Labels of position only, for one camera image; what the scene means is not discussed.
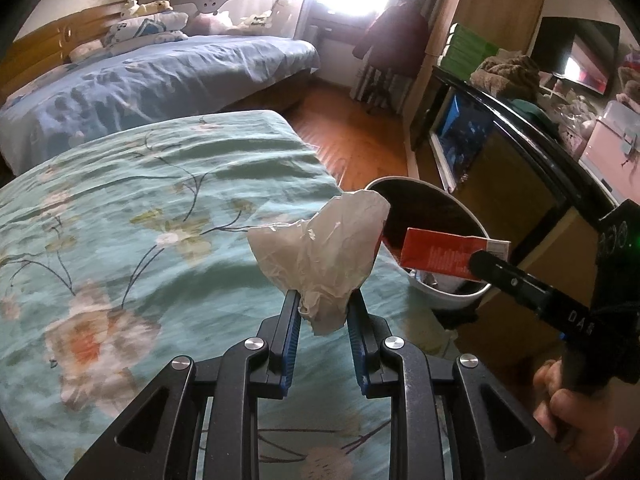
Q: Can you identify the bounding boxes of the stack of green boxes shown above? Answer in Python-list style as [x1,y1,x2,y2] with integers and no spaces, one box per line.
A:
[440,24,502,82]

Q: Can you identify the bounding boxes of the small white pillow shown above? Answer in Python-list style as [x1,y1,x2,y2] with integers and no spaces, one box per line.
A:
[67,40,109,64]

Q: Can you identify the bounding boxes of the dark red jacket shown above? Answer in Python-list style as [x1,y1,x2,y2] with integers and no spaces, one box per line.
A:
[352,0,432,79]

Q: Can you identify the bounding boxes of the person's right hand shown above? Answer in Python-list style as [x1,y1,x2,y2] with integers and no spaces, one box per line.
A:
[532,359,640,480]

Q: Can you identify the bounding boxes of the grey bed guard rail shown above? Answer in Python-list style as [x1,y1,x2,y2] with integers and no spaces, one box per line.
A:
[167,0,307,42]

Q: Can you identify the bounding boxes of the wooden headboard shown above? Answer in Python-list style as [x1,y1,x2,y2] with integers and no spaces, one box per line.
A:
[0,0,132,107]

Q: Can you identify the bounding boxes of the white plastic bag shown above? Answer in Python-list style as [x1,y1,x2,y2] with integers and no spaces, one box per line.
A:
[247,189,391,337]

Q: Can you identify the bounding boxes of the pink storage box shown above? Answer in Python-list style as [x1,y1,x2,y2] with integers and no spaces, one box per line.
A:
[579,100,640,197]

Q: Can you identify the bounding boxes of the white trash bin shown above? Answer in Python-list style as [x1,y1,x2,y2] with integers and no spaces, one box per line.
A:
[364,176,493,311]

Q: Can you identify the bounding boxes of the bed with blue sheet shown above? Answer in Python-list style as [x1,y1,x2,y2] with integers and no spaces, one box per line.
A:
[0,35,321,177]

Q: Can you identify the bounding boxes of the wooden nightstand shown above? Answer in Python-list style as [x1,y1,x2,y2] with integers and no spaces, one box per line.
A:
[307,10,373,47]

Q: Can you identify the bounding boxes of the brown blanket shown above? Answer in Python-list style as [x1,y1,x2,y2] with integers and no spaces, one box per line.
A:
[470,54,544,102]

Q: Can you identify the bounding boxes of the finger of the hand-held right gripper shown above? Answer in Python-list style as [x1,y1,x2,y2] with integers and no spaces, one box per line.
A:
[467,250,597,347]

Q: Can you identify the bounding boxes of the blue and white pillow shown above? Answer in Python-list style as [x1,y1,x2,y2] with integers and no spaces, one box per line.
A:
[102,10,190,54]

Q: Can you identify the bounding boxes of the black television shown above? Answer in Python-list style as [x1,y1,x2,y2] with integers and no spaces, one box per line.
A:
[530,16,622,97]

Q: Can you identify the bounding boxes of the red and white carton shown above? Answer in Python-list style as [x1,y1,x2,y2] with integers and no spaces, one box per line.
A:
[400,227,512,279]

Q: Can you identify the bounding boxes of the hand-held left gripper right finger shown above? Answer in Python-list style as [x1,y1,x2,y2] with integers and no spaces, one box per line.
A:
[346,287,568,480]

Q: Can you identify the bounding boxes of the pink plush toy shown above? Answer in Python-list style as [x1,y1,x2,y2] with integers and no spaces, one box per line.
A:
[187,12,237,37]

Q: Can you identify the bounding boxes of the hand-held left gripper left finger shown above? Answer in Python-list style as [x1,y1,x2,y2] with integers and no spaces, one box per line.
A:
[65,287,303,480]

